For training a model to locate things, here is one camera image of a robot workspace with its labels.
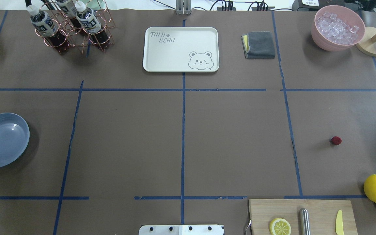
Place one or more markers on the red strawberry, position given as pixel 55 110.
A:
pixel 336 140

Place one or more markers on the blue round plate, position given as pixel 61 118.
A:
pixel 14 137

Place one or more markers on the cream bear tray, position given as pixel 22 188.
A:
pixel 181 49

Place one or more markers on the grey folded cloth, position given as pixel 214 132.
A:
pixel 258 45

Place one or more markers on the lemon half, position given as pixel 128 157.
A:
pixel 280 226

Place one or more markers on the tea bottle front right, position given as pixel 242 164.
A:
pixel 92 26

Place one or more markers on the tea bottle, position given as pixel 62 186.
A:
pixel 47 28
pixel 92 26
pixel 69 10

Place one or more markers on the tea bottle back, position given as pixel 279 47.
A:
pixel 69 10

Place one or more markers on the wooden cutting board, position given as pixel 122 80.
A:
pixel 322 215

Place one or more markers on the tea bottle front left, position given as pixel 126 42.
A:
pixel 47 28

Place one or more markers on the pink bowl of ice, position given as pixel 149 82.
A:
pixel 337 28

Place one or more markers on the yellow plastic knife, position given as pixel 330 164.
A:
pixel 339 228

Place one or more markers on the aluminium frame post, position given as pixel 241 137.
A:
pixel 183 7

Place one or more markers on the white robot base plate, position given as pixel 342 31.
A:
pixel 206 229

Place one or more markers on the copper wire bottle rack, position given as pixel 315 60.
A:
pixel 75 39

